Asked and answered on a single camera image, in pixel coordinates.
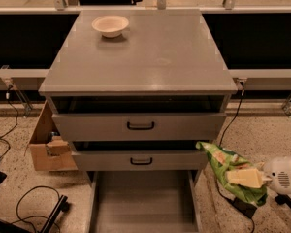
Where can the brown cardboard box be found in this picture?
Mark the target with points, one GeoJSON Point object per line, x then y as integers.
{"type": "Point", "coordinates": [49, 151]}

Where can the grey drawer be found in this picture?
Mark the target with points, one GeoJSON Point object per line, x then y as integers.
{"type": "Point", "coordinates": [139, 127]}
{"type": "Point", "coordinates": [138, 160]}
{"type": "Point", "coordinates": [143, 202]}

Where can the metal railing frame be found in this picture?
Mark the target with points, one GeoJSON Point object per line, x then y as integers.
{"type": "Point", "coordinates": [252, 37]}

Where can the black stand leg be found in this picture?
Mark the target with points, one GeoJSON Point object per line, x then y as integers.
{"type": "Point", "coordinates": [283, 199]}
{"type": "Point", "coordinates": [61, 206]}

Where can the grey drawer cabinet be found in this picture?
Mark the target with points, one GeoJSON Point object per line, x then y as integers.
{"type": "Point", "coordinates": [157, 53]}

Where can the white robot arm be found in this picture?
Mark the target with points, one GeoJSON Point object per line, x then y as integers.
{"type": "Point", "coordinates": [275, 174]}

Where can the green rice chip bag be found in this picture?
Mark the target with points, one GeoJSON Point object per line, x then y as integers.
{"type": "Point", "coordinates": [221, 161]}

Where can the black stand leg left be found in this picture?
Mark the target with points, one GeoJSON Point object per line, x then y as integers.
{"type": "Point", "coordinates": [61, 206]}

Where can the middle grey drawer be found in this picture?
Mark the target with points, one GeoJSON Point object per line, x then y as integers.
{"type": "Point", "coordinates": [138, 160]}

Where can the black stand leg right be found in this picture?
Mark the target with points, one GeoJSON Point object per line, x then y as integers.
{"type": "Point", "coordinates": [283, 199]}

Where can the white paper bowl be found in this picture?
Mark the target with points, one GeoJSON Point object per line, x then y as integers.
{"type": "Point", "coordinates": [110, 26]}

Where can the black power adapter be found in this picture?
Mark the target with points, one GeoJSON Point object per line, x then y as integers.
{"type": "Point", "coordinates": [246, 209]}

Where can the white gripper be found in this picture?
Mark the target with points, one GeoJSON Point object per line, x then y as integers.
{"type": "Point", "coordinates": [278, 176]}

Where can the top grey drawer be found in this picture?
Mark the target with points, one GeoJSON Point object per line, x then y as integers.
{"type": "Point", "coordinates": [139, 127]}

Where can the bottom grey drawer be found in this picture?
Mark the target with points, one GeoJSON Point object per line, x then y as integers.
{"type": "Point", "coordinates": [143, 202]}

